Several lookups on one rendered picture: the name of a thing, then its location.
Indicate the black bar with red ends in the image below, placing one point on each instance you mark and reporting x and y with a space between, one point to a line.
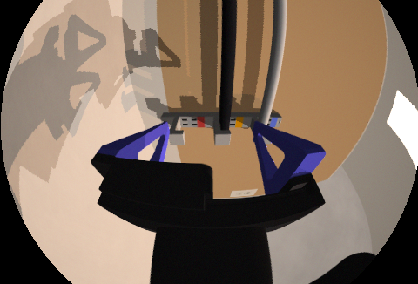
228 48

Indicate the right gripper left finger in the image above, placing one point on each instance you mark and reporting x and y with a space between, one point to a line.
130 146

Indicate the grey metal bar with blue ends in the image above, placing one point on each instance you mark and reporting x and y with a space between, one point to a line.
276 56

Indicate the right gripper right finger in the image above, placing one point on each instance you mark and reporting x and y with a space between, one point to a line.
301 156

